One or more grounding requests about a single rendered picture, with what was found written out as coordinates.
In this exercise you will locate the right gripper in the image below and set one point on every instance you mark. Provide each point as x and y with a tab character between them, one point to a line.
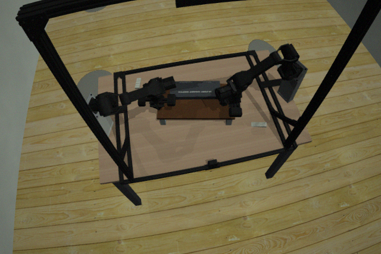
235	110

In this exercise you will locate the brown wooden stand with grey legs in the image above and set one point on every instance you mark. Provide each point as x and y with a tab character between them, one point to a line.
195	109

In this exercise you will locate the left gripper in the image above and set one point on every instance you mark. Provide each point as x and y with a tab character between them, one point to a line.
158	102

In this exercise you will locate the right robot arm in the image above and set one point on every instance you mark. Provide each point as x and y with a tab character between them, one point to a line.
288	71

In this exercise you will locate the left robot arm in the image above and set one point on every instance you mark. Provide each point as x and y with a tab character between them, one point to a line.
153	88

